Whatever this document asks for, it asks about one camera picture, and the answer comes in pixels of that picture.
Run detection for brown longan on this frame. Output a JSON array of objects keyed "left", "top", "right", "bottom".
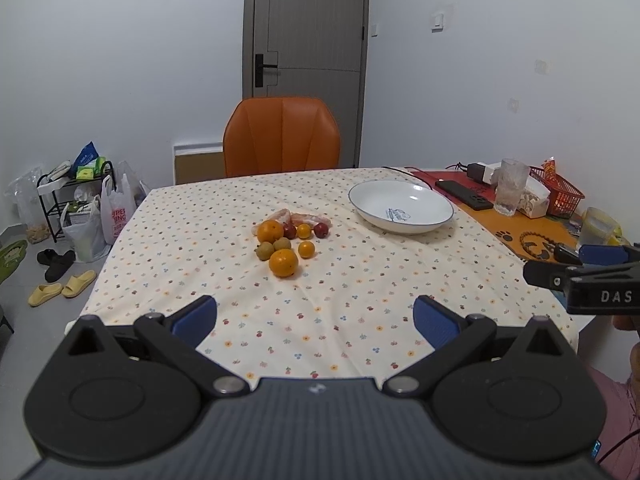
[
  {"left": 255, "top": 240, "right": 276, "bottom": 261},
  {"left": 273, "top": 237, "right": 292, "bottom": 250}
]

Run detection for large orange front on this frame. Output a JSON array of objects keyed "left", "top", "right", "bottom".
[{"left": 269, "top": 248, "right": 298, "bottom": 278}]

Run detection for large orange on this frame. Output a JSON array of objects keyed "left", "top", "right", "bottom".
[
  {"left": 269, "top": 248, "right": 298, "bottom": 278},
  {"left": 256, "top": 219, "right": 284, "bottom": 244}
]

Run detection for large orange back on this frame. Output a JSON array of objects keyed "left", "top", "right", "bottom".
[{"left": 256, "top": 219, "right": 284, "bottom": 244}]

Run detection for red cherry fruit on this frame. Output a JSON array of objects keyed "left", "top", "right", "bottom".
[
  {"left": 283, "top": 223, "right": 297, "bottom": 240},
  {"left": 314, "top": 222, "right": 329, "bottom": 238}
]

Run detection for small yellow kumquat front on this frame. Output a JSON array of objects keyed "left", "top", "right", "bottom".
[{"left": 297, "top": 240, "right": 316, "bottom": 259}]

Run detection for small yellow kumquat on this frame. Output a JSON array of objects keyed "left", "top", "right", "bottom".
[
  {"left": 297, "top": 240, "right": 316, "bottom": 259},
  {"left": 296, "top": 223, "right": 312, "bottom": 240}
]

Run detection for pomelo segment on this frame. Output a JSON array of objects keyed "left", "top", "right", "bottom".
[
  {"left": 252, "top": 208, "right": 292, "bottom": 236},
  {"left": 291, "top": 214, "right": 332, "bottom": 228}
]

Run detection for small yellow kumquat back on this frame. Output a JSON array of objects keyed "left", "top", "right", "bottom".
[{"left": 296, "top": 223, "right": 312, "bottom": 240}]

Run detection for clear plastic container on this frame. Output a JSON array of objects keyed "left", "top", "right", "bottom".
[{"left": 578, "top": 207, "right": 620, "bottom": 247}]

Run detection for orange paw print mat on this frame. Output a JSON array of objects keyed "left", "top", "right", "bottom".
[{"left": 452, "top": 200, "right": 577, "bottom": 262}]

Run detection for red plastic basket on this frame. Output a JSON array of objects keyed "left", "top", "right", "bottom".
[{"left": 529, "top": 166, "right": 585, "bottom": 219}]

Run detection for white snack box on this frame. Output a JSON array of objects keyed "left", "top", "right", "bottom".
[{"left": 518, "top": 177, "right": 550, "bottom": 219}]

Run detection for clear glass cup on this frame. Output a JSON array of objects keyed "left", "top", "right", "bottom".
[{"left": 494, "top": 158, "right": 529, "bottom": 217}]

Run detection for black remote control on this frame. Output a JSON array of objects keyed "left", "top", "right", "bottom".
[{"left": 434, "top": 180, "right": 494, "bottom": 211}]

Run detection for yellow slipper right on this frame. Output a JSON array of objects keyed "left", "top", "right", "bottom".
[{"left": 61, "top": 270, "right": 96, "bottom": 299}]

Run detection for yellow slipper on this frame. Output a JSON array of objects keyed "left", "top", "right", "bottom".
[
  {"left": 27, "top": 283, "right": 63, "bottom": 308},
  {"left": 61, "top": 270, "right": 96, "bottom": 299}
]

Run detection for white power adapter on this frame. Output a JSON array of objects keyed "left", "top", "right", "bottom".
[{"left": 465, "top": 162, "right": 501, "bottom": 185}]

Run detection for red table mat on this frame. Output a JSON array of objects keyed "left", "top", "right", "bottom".
[{"left": 408, "top": 167, "right": 495, "bottom": 202}]

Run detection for black slippers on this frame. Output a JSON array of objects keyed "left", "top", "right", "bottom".
[{"left": 37, "top": 249, "right": 76, "bottom": 283}]

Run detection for yellow slipper left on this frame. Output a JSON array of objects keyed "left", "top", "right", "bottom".
[{"left": 27, "top": 283, "right": 63, "bottom": 308}]

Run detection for white red plastic bag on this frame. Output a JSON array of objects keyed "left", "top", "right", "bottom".
[{"left": 100, "top": 174, "right": 136, "bottom": 245}]

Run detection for white plate blue rim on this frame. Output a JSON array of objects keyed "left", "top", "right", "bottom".
[{"left": 348, "top": 180, "right": 454, "bottom": 235}]

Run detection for floral patterned tablecloth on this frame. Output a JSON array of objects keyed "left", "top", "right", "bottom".
[{"left": 85, "top": 169, "right": 578, "bottom": 382}]

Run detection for black shelf rack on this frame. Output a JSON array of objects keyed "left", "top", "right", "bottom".
[{"left": 37, "top": 159, "right": 116, "bottom": 243}]

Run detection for blue snack bag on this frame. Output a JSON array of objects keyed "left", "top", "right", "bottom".
[{"left": 68, "top": 142, "right": 99, "bottom": 177}]

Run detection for orange leather chair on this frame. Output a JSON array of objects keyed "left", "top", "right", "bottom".
[{"left": 222, "top": 96, "right": 341, "bottom": 178}]

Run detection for grey door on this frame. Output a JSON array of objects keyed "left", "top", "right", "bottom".
[{"left": 242, "top": 0, "right": 369, "bottom": 168}]

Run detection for black cable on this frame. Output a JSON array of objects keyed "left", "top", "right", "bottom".
[{"left": 382, "top": 164, "right": 434, "bottom": 192}]

